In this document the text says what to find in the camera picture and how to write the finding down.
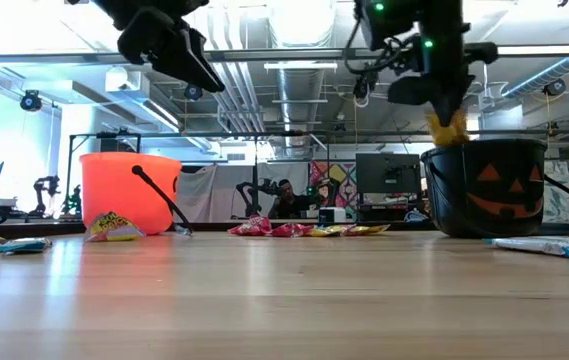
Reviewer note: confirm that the white box device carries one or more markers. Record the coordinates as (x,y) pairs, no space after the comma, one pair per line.
(331,215)

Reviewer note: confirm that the white ceiling light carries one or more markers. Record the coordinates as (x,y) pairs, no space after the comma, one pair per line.
(300,66)

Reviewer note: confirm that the silver round ventilation duct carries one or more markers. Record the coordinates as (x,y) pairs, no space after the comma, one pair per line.
(296,100)

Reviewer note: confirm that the black computer monitor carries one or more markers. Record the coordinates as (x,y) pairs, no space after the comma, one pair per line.
(388,173)

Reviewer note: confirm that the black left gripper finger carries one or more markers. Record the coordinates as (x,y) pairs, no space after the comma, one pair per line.
(184,60)
(206,60)

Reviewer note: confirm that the orange halloween bucket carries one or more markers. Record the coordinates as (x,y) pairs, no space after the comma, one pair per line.
(114,195)

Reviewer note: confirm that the colourful wall poster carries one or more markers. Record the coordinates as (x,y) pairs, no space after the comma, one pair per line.
(336,180)

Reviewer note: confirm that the red Skittles packet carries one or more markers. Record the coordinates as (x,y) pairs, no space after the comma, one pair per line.
(289,230)
(251,226)

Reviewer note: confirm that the grey hanging cloth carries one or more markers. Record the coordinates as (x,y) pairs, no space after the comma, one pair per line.
(214,192)

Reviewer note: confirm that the black hanging device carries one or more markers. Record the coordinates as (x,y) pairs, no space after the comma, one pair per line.
(364,90)

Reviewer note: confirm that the black background rig frame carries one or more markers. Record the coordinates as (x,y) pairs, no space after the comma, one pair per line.
(104,135)

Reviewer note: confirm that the black ceiling camera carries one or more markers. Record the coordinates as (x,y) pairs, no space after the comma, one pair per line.
(554,87)
(30,100)
(193,92)

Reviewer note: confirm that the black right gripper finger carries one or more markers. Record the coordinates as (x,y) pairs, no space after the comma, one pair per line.
(409,90)
(449,100)

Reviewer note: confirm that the black jack-o-lantern bucket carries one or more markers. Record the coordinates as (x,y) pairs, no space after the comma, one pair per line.
(464,200)

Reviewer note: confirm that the person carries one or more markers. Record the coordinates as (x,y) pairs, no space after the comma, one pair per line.
(289,202)

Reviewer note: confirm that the silver flexible duct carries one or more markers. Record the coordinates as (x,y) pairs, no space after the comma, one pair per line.
(549,72)

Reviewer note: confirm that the black background robot arm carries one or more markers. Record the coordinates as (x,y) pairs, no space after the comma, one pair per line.
(249,195)
(44,192)

